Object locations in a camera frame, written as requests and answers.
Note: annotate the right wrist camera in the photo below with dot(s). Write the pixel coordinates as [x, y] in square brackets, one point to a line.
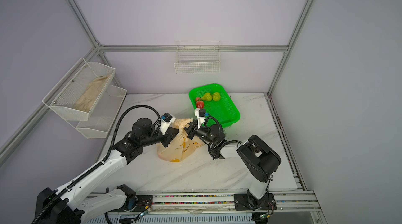
[200, 116]

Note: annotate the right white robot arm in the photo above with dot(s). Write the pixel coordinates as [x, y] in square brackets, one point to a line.
[260, 159]

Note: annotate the upper white mesh shelf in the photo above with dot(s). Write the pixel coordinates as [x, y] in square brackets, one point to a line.
[62, 98]

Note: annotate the green plastic basket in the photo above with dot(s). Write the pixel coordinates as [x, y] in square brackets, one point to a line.
[224, 110]

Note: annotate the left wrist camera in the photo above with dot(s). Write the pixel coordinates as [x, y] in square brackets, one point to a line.
[165, 121]

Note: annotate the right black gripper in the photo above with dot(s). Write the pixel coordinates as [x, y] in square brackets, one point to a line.
[190, 129]

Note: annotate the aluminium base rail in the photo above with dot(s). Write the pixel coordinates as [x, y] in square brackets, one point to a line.
[220, 203]

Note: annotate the green fake round fruit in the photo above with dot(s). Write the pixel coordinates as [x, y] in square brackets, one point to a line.
[216, 96]

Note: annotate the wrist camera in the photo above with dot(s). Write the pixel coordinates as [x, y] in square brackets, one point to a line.
[200, 116]
[165, 121]

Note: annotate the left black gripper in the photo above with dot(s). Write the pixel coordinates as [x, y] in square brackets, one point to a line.
[167, 135]

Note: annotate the folded beige bags in shelf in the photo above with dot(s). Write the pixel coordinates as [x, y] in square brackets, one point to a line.
[90, 95]

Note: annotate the beige plastic bag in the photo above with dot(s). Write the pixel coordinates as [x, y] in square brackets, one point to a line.
[181, 147]

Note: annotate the green fake pear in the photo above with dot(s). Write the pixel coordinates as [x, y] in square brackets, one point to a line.
[207, 97]

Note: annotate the white wire wall basket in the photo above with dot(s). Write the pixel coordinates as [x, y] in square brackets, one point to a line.
[197, 57]

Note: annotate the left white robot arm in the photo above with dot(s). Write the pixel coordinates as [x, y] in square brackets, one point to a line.
[68, 204]

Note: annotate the white mesh shelf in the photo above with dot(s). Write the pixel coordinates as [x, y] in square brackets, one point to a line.
[101, 120]
[62, 98]

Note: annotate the red fake strawberry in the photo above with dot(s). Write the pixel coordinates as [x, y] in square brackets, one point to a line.
[199, 103]

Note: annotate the lower white mesh shelf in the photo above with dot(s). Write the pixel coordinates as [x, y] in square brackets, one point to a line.
[101, 120]

